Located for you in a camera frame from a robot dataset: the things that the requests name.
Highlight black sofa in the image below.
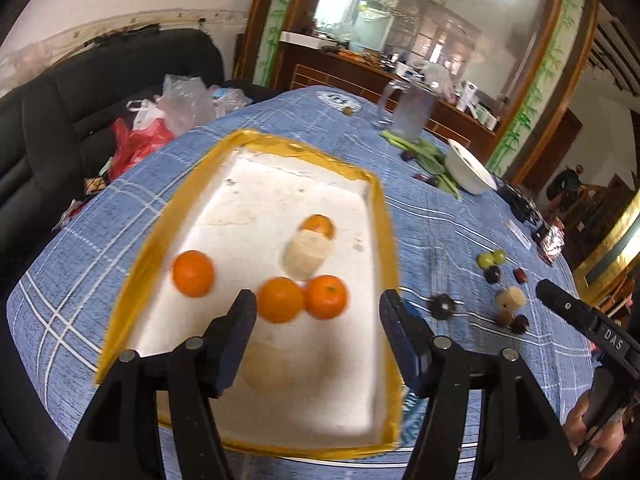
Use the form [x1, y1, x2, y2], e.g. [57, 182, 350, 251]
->
[0, 28, 227, 271]

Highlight white red paper card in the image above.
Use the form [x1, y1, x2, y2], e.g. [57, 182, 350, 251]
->
[506, 220, 532, 250]

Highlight dark mangosteen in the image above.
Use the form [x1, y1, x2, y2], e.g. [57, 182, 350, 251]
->
[427, 294, 457, 321]

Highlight clear plastic bag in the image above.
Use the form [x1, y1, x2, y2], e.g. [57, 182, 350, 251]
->
[156, 74, 253, 136]

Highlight small orange tangerine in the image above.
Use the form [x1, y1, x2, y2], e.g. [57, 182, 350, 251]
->
[298, 214, 335, 240]

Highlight white bowl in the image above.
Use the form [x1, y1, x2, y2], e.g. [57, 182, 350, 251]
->
[445, 139, 497, 195]

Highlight dark grapes by vegetable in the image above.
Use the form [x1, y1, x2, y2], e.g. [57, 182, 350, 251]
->
[400, 151, 416, 162]

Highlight wooden counter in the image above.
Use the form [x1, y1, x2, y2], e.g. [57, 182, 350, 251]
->
[270, 42, 496, 164]

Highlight black power adapter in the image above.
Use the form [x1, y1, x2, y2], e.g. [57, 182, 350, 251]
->
[497, 181, 542, 226]

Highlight clear glass mug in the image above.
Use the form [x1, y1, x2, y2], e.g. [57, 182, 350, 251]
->
[376, 79, 438, 142]

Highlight red plastic bag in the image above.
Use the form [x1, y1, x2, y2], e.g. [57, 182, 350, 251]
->
[108, 118, 175, 181]

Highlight person's right hand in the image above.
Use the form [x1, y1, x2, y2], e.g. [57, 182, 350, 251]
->
[562, 389, 632, 478]

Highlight yellow rimmed white tray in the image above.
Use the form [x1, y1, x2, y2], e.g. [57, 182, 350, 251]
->
[96, 130, 402, 460]

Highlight snack packet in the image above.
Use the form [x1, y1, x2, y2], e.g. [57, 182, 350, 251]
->
[538, 224, 564, 266]

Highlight brown longan fruit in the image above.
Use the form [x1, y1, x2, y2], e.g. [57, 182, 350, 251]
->
[496, 310, 514, 328]

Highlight blue plaid tablecloth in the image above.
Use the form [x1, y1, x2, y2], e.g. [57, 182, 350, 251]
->
[1, 88, 592, 478]

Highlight white sugarcane chunk front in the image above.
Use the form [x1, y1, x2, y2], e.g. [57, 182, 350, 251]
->
[496, 286, 527, 313]

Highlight green leafy vegetable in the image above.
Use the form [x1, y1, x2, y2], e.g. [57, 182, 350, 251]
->
[380, 130, 461, 200]

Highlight red jujube date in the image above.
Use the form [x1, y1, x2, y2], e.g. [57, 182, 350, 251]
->
[513, 268, 528, 284]

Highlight dark plum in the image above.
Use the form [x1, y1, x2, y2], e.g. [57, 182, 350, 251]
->
[484, 264, 501, 284]
[510, 314, 529, 335]

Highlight green grape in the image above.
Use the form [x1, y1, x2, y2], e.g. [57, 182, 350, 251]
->
[476, 252, 496, 270]
[492, 249, 506, 266]

